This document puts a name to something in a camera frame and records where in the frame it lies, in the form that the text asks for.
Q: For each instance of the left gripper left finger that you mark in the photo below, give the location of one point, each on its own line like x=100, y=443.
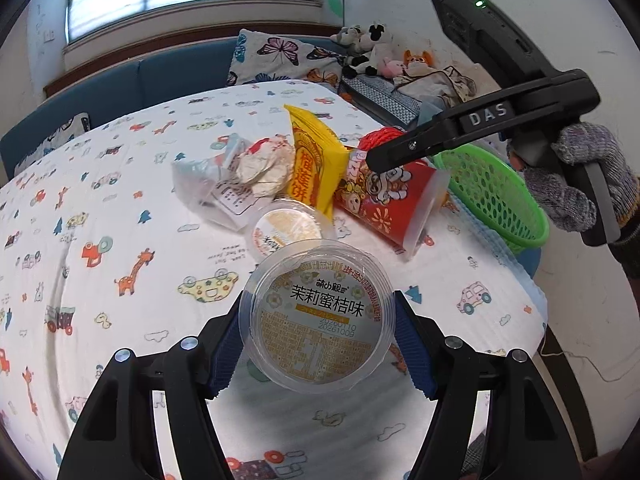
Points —
x=115, y=435

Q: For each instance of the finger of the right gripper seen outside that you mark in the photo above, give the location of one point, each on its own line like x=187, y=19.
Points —
x=412, y=146

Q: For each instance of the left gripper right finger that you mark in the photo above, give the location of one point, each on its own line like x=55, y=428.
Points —
x=525, y=435

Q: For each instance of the red printed plastic cup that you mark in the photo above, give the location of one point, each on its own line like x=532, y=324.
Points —
x=397, y=203

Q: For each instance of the green plastic mesh basket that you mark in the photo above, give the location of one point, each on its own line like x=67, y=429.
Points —
x=496, y=195

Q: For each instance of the yellow snack bag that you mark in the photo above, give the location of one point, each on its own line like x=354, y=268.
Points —
x=320, y=161

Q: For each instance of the clear round plastic lid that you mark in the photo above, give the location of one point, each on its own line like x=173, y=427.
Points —
x=282, y=223

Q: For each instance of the clear jelly cup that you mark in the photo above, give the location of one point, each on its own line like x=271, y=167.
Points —
x=317, y=316

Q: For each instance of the right gloved hand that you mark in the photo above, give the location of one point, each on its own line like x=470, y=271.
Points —
x=560, y=187

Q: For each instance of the beige printed cloth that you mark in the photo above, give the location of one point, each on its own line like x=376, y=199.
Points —
x=450, y=86

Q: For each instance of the pink plush toy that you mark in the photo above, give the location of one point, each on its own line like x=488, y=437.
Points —
x=390, y=69

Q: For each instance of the orange fox plush toy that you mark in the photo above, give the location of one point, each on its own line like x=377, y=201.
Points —
x=417, y=65

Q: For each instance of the cow plush toy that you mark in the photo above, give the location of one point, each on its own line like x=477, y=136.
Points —
x=371, y=50

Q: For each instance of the grey plush toy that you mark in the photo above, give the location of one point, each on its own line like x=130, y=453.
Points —
x=347, y=36

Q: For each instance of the crumpled white paper wrapper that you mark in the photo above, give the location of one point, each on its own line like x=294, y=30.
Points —
x=266, y=166

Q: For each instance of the butterfly print pillow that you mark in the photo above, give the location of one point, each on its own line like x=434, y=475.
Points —
x=259, y=57

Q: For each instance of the clear plastic bag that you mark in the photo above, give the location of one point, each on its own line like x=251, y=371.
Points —
x=211, y=188

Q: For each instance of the printed white table cloth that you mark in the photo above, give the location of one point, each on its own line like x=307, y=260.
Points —
x=50, y=362

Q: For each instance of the blue sofa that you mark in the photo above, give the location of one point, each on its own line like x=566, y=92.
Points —
x=150, y=85

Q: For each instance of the small butterfly cushion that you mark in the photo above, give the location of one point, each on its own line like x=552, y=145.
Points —
x=74, y=127

